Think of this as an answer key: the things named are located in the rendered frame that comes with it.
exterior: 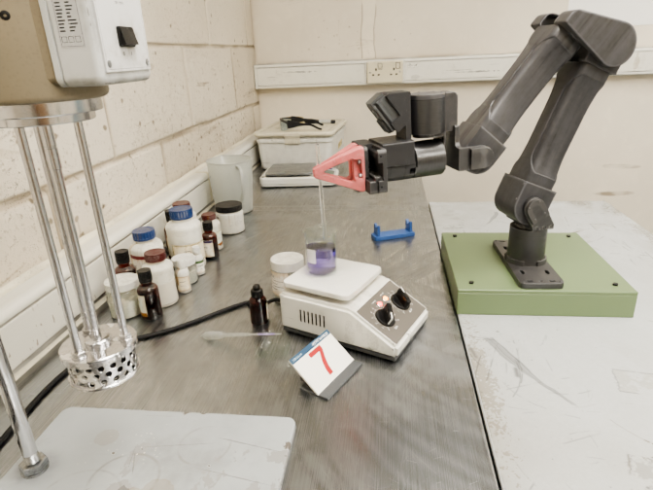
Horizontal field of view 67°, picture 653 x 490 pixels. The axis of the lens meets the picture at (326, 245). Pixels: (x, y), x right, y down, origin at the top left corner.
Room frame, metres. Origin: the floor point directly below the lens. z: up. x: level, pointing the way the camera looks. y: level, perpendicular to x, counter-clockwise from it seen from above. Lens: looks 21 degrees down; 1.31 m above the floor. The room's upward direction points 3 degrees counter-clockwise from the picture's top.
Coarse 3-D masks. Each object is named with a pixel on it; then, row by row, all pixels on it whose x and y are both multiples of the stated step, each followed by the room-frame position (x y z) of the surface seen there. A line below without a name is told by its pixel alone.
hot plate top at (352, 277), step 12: (348, 264) 0.74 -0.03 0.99; (360, 264) 0.74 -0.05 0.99; (372, 264) 0.74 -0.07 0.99; (300, 276) 0.71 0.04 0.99; (336, 276) 0.70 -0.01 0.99; (348, 276) 0.70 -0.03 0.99; (360, 276) 0.70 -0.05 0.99; (372, 276) 0.70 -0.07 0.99; (300, 288) 0.67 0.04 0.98; (312, 288) 0.66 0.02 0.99; (324, 288) 0.66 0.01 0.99; (336, 288) 0.66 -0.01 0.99; (348, 288) 0.66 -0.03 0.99; (360, 288) 0.66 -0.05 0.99
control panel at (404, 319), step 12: (384, 288) 0.70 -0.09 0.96; (396, 288) 0.71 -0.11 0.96; (372, 300) 0.66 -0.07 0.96; (384, 300) 0.67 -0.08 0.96; (360, 312) 0.63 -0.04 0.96; (372, 312) 0.64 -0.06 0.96; (396, 312) 0.66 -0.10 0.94; (408, 312) 0.67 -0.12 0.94; (420, 312) 0.68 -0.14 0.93; (372, 324) 0.61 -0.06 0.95; (396, 324) 0.63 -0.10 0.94; (408, 324) 0.64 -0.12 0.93; (396, 336) 0.61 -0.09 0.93
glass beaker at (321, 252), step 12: (312, 228) 0.74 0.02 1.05; (336, 228) 0.73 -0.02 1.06; (312, 240) 0.70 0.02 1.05; (324, 240) 0.70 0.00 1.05; (312, 252) 0.70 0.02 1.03; (324, 252) 0.70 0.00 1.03; (336, 252) 0.72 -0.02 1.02; (312, 264) 0.70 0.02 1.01; (324, 264) 0.70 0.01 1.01; (336, 264) 0.71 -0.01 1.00; (312, 276) 0.70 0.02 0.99; (324, 276) 0.70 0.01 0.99
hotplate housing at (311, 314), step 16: (288, 288) 0.70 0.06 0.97; (368, 288) 0.69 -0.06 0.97; (288, 304) 0.68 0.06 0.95; (304, 304) 0.66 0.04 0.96; (320, 304) 0.65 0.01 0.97; (336, 304) 0.64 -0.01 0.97; (352, 304) 0.64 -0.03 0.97; (288, 320) 0.68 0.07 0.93; (304, 320) 0.66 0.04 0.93; (320, 320) 0.65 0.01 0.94; (336, 320) 0.63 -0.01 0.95; (352, 320) 0.62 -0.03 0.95; (416, 320) 0.66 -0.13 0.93; (336, 336) 0.64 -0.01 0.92; (352, 336) 0.62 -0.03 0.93; (368, 336) 0.61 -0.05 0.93; (384, 336) 0.60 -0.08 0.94; (368, 352) 0.61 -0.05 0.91; (384, 352) 0.59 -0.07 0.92; (400, 352) 0.61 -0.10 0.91
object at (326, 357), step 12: (312, 348) 0.58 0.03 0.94; (324, 348) 0.59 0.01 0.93; (336, 348) 0.60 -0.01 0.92; (300, 360) 0.56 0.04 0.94; (312, 360) 0.57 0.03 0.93; (324, 360) 0.57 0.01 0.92; (336, 360) 0.58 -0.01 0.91; (312, 372) 0.55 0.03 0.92; (324, 372) 0.56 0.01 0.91; (312, 384) 0.53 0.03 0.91
